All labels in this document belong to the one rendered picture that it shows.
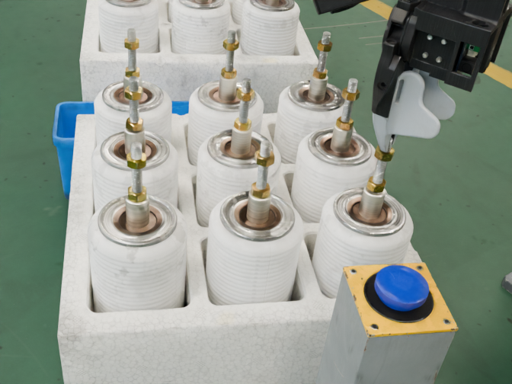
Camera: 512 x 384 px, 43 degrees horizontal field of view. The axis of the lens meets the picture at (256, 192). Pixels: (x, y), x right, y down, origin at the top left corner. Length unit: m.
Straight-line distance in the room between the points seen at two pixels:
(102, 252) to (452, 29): 0.36
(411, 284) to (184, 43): 0.71
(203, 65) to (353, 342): 0.67
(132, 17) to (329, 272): 0.56
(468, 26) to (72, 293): 0.44
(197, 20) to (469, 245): 0.56
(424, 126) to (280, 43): 0.57
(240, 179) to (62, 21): 1.01
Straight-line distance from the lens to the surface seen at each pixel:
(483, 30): 0.54
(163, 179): 0.72
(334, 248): 0.68
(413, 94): 0.58
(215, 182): 0.73
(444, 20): 0.54
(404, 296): 0.50
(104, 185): 0.73
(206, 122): 0.82
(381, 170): 0.65
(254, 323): 0.66
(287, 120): 0.86
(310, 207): 0.78
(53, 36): 1.58
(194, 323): 0.65
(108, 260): 0.63
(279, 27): 1.11
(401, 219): 0.69
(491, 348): 0.96
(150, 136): 0.76
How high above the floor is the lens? 0.68
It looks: 38 degrees down
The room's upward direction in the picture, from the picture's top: 7 degrees clockwise
